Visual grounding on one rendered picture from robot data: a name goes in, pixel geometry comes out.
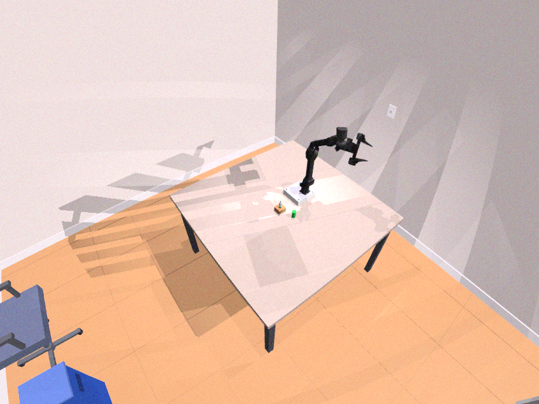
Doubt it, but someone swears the tan wooden block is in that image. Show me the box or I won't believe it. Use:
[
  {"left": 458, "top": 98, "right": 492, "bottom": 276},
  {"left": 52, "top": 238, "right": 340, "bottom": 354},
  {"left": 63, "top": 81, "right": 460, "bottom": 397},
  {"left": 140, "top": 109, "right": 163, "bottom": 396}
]
[{"left": 274, "top": 204, "right": 286, "bottom": 215}]

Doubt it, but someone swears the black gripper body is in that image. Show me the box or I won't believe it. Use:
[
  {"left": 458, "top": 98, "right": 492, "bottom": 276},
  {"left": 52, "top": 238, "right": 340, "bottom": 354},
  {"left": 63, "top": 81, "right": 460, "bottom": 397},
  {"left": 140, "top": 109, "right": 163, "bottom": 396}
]
[{"left": 343, "top": 132, "right": 365, "bottom": 166}]

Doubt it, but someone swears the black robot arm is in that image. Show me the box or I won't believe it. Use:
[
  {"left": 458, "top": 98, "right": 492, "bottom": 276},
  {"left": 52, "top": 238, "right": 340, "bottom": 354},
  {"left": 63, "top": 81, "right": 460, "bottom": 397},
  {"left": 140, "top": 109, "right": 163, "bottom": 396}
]
[{"left": 299, "top": 127, "right": 355, "bottom": 195}]

